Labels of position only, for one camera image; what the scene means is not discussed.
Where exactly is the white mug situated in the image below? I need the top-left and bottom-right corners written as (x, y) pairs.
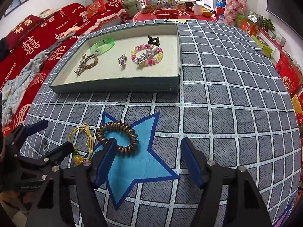
top-left (193, 4), bottom-right (203, 16)

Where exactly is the beige armchair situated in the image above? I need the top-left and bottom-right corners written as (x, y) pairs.
top-left (92, 0), bottom-right (141, 18)

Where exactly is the black wall television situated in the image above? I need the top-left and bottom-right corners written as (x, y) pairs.
top-left (266, 0), bottom-right (302, 37)

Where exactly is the green potted plant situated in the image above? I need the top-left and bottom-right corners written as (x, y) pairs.
top-left (258, 15), bottom-right (275, 32)

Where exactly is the silver charm on bracelet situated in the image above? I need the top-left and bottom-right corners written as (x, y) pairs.
top-left (139, 46), bottom-right (159, 61)

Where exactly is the grey patterned blanket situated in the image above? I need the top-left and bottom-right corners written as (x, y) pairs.
top-left (1, 31), bottom-right (76, 127)

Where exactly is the brown spiral hair tie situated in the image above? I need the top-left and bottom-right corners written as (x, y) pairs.
top-left (95, 121), bottom-right (140, 155)

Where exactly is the black hair claw clip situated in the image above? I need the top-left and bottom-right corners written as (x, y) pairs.
top-left (148, 35), bottom-right (160, 47)

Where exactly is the pink floral gift box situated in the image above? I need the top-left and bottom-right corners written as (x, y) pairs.
top-left (222, 0), bottom-right (247, 26)

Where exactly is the red square cushion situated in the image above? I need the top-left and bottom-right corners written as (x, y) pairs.
top-left (86, 0), bottom-right (106, 19)

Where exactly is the grey checkered tablecloth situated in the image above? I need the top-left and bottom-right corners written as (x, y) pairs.
top-left (22, 21), bottom-right (301, 226)

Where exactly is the red round rug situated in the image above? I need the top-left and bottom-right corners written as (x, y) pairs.
top-left (133, 12), bottom-right (216, 22)

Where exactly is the yellow flower hair tie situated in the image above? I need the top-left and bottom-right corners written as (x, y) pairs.
top-left (67, 123), bottom-right (96, 167)

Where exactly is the silver dangling earring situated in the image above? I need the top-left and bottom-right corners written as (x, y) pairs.
top-left (118, 53), bottom-right (127, 67)

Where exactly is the green jewelry tray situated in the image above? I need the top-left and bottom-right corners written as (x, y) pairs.
top-left (50, 20), bottom-right (181, 94)

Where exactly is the green plastic bracelet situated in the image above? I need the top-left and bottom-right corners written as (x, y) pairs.
top-left (89, 37), bottom-right (116, 55)

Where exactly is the red plastic colander bowl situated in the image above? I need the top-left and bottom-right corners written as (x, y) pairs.
top-left (153, 9), bottom-right (181, 19)

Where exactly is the pink yellow bead bracelet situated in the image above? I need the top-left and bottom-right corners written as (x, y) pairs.
top-left (130, 44), bottom-right (164, 67)

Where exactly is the tan braided bracelet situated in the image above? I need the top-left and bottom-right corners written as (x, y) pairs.
top-left (73, 53), bottom-right (99, 76)

